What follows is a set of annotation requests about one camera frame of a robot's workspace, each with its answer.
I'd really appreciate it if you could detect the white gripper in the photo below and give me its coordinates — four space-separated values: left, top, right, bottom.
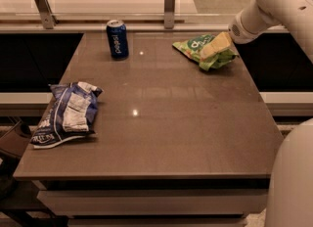
201 8 269 59

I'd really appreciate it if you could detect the green rice chip bag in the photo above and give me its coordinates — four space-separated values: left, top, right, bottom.
172 32 237 71

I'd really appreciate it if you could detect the blue chip bag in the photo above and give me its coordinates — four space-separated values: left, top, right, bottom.
30 81 103 149

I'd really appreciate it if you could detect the blue pepsi can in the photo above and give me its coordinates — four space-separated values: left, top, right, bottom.
106 20 129 60

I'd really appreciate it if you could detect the white drawer front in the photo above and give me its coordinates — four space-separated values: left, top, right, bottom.
37 189 267 216

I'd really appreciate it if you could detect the middle metal railing bracket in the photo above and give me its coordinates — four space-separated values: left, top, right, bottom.
164 0 175 29

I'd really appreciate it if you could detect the metal railing bracket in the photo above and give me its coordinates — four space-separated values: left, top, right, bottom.
34 0 56 29
164 0 175 29

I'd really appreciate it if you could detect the left metal railing bracket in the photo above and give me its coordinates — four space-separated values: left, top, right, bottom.
34 0 56 29

